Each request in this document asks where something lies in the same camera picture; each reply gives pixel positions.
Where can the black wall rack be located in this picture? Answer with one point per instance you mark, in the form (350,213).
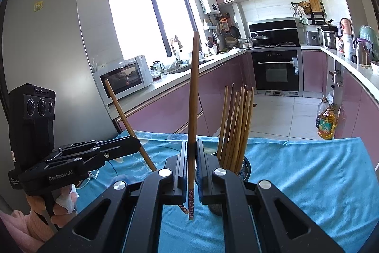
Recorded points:
(308,13)

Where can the steel steamer pot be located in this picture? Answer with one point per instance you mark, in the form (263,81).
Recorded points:
(329,39)

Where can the pink kettle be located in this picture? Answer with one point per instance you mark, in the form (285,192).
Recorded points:
(347,29)

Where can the black range hood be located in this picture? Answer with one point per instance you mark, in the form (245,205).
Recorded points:
(274,30)

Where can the white microwave oven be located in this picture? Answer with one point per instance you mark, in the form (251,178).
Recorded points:
(124,79)

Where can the group of wooden chopsticks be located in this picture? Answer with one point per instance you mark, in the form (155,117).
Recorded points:
(237,128)

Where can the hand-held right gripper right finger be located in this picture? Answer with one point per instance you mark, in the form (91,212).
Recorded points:
(202,173)

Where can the white wall water heater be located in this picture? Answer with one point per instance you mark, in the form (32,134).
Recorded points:
(208,1)

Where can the silver rice cooker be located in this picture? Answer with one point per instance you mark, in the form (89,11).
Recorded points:
(312,35)

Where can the grey refrigerator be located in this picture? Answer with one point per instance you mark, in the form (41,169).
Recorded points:
(50,48)

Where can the yellow cooking oil bottle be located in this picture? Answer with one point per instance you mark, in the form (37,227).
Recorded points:
(327,125)

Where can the wooden cutting board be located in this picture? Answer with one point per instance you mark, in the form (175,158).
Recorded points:
(315,5)

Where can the person's left hand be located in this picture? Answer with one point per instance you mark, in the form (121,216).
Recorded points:
(63,202)

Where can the white bowl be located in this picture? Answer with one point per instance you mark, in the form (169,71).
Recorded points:
(375,67)

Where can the wok with lid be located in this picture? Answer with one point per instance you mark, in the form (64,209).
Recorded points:
(260,39)

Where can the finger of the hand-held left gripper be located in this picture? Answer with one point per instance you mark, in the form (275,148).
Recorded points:
(88,161)
(118,146)

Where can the kitchen window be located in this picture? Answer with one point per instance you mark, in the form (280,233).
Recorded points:
(142,18)

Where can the pink base cabinets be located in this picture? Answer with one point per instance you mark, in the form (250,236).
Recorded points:
(177,110)
(352,110)

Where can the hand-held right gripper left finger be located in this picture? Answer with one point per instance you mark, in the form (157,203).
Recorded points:
(184,170)

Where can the black built-in oven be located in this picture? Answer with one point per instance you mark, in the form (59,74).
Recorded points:
(277,72)

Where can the hanging frying pan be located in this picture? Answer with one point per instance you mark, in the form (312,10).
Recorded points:
(234,31)

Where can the purple thermos bottle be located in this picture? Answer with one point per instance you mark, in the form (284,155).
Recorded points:
(361,53)

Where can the person's left forearm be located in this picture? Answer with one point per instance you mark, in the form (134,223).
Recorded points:
(16,227)

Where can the green appliance under plastic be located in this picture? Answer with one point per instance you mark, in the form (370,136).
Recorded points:
(370,42)

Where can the wooden chopstick with patterned end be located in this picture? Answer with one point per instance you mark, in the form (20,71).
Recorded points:
(194,93)
(124,119)

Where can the blue floral tablecloth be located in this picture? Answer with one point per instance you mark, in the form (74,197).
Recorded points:
(311,187)

